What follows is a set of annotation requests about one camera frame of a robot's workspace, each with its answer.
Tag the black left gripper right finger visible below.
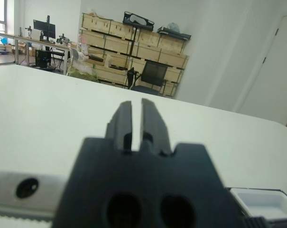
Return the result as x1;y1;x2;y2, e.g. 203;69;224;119
138;98;245;228

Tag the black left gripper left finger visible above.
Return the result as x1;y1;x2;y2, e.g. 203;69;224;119
52;101;150;228

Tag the black box white foam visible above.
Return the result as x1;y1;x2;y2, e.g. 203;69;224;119
229;187;287;218

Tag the light wooden crate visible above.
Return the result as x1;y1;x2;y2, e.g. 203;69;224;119
138;29;161;48
79;29;106;48
104;52;130;68
104;35;132;54
157;35;186;54
164;66;184;84
109;20;136;40
131;42;161;61
82;13;112;30
93;63;127;83
158;49;190;68

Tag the black upright case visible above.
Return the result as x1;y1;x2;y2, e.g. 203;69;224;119
126;67;136;90

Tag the yellow-green bag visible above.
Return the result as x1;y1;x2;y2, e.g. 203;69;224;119
67;61;99;83

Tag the black mesh office chair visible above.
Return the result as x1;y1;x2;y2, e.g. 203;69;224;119
130;60;169;97

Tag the white plastic bag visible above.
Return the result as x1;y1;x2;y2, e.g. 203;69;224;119
71;47;89;64

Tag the white door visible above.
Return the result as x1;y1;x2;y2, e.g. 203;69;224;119
235;14;287;124

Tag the black folding chair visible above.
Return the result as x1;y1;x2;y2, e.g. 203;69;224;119
49;46;65;71

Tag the black computer tower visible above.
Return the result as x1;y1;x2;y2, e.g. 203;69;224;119
35;49;51;68

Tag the black stand pole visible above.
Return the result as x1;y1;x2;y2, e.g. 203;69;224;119
130;27;138;57

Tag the black flat tray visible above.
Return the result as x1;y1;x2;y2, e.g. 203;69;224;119
157;26;192;41

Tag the grey crumpled bag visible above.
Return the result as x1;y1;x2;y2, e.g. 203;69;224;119
168;22;181;33

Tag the wooden top metal desk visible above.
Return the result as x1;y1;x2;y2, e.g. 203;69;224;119
0;30;70;76

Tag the black open carry case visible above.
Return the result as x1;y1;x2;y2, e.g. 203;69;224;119
123;11;155;31

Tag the black computer monitor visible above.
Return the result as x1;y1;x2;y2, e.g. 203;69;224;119
33;15;56;41

